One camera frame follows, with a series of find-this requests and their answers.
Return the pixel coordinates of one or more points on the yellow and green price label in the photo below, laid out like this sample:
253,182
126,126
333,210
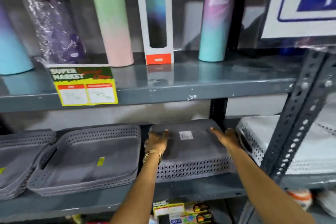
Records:
181,212
85,87

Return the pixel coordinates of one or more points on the purple to blue bottle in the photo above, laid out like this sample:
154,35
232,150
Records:
11,48

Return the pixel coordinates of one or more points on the person's right hand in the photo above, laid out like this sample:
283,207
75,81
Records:
228,139

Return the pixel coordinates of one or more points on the upturned grey perforated basket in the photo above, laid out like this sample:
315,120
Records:
194,153

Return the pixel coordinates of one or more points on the white perforated basket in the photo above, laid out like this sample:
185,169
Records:
301,142

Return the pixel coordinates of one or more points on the green to pink bottle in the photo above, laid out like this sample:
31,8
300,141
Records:
112,21

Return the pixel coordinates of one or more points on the person's left thumb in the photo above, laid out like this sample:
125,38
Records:
165,134

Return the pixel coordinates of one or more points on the teal black bottle in box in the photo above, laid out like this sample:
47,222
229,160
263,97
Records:
154,16

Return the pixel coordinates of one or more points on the stack of grey perforated trays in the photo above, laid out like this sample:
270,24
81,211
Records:
18,160
86,160

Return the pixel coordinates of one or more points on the white sign with blue print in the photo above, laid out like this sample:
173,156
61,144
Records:
301,0

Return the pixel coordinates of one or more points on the person's left forearm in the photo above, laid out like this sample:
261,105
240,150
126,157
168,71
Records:
139,189

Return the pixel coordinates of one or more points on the grey metal shelving rack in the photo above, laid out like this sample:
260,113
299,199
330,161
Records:
210,79

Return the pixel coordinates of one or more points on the orange and white item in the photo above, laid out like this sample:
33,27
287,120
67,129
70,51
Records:
300,197

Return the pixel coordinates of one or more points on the plastic-wrapped purple bottle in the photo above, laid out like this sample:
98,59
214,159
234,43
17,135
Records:
52,21

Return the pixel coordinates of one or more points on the person's right forearm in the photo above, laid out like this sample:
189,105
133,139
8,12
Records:
265,192

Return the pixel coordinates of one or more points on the person's right thumb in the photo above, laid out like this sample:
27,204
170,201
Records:
216,132

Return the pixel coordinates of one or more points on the pink to teal bottle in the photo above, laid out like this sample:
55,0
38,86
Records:
217,21

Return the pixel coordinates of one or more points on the person's left hand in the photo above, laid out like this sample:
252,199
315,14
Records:
154,143

